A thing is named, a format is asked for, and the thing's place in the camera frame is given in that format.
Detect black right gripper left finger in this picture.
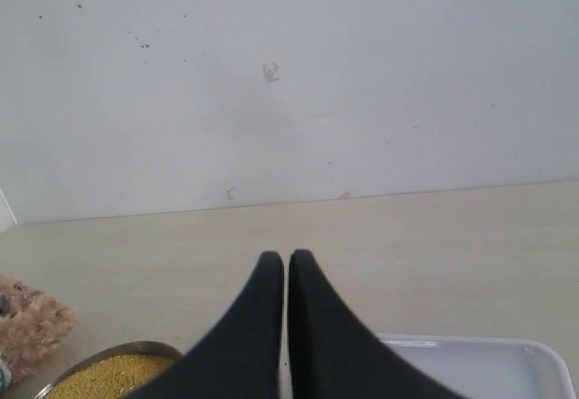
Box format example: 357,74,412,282
130,252,284,399

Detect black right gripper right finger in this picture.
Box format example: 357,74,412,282
288,250,457,398

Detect plush teddy bear striped sweater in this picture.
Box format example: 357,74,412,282
1,275,77,391

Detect yellow millet grains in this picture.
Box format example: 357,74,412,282
45,355,175,399

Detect metal bowl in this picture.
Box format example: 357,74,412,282
36,340,183,398

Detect white plastic tray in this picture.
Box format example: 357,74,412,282
378,334,575,398

